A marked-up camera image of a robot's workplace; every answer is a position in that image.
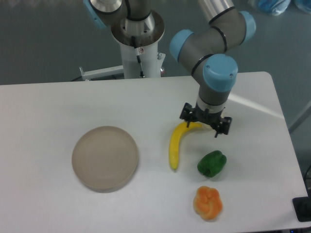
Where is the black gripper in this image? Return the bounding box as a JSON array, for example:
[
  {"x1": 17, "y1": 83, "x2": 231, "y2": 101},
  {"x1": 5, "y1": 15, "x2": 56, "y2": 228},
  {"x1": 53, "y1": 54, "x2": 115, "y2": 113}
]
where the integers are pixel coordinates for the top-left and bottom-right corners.
[{"x1": 179, "y1": 102, "x2": 232, "y2": 138}]

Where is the yellow banana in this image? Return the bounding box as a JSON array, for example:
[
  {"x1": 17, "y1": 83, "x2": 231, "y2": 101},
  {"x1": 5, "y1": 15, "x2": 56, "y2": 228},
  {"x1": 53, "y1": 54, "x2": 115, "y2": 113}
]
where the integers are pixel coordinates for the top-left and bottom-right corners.
[{"x1": 168, "y1": 122, "x2": 203, "y2": 170}]

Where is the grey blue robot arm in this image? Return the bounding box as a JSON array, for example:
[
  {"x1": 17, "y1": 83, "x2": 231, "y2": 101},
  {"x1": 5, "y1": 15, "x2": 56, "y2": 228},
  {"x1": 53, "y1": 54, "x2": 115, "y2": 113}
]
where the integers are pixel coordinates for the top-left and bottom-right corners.
[{"x1": 85, "y1": 0, "x2": 256, "y2": 134}]

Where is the cream garlic bulb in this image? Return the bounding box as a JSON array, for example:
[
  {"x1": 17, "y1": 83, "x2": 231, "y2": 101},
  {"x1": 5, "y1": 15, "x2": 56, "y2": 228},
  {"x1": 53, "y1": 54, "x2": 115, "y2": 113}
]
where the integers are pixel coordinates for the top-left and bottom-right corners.
[{"x1": 202, "y1": 124, "x2": 213, "y2": 131}]

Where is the green bell pepper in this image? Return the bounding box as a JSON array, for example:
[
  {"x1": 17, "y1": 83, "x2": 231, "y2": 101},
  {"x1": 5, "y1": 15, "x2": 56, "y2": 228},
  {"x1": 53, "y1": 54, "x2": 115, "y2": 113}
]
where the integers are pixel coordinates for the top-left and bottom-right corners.
[{"x1": 197, "y1": 150, "x2": 227, "y2": 178}]

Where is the orange knotted bread roll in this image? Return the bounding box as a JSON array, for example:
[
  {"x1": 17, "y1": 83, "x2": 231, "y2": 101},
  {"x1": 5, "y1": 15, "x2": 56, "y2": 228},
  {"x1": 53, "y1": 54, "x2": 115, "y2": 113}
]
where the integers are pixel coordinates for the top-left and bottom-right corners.
[{"x1": 193, "y1": 186, "x2": 223, "y2": 221}]

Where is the beige round plate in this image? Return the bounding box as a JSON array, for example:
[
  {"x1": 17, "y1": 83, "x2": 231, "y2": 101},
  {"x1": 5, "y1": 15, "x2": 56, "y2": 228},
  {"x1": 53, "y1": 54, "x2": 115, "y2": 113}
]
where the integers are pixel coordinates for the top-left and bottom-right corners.
[{"x1": 71, "y1": 126, "x2": 139, "y2": 193}]

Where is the black device at table edge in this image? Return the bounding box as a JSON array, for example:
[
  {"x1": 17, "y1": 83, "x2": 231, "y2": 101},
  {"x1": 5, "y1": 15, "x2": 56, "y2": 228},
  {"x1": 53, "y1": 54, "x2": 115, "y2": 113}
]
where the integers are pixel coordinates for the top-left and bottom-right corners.
[{"x1": 292, "y1": 197, "x2": 311, "y2": 222}]

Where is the blue plastic bag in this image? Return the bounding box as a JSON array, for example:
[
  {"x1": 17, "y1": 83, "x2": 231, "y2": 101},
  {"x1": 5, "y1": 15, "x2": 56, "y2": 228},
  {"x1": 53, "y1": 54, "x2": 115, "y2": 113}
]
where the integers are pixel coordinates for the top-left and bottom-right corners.
[{"x1": 247, "y1": 0, "x2": 291, "y2": 16}]

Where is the clear plastic bag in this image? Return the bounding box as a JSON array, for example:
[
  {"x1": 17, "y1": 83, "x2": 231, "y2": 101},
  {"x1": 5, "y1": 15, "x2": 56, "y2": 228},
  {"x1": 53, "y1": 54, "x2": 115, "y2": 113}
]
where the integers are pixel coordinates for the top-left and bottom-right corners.
[{"x1": 294, "y1": 0, "x2": 311, "y2": 15}]

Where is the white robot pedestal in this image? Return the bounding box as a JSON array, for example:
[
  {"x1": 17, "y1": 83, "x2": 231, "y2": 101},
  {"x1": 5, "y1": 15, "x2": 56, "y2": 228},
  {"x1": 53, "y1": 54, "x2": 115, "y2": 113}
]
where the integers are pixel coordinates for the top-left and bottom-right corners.
[{"x1": 80, "y1": 10, "x2": 166, "y2": 81}]

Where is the black cable on pedestal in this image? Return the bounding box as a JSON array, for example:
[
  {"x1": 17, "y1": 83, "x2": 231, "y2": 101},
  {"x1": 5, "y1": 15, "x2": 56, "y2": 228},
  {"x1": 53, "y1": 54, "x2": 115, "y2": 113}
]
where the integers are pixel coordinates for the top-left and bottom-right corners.
[{"x1": 131, "y1": 35, "x2": 146, "y2": 79}]

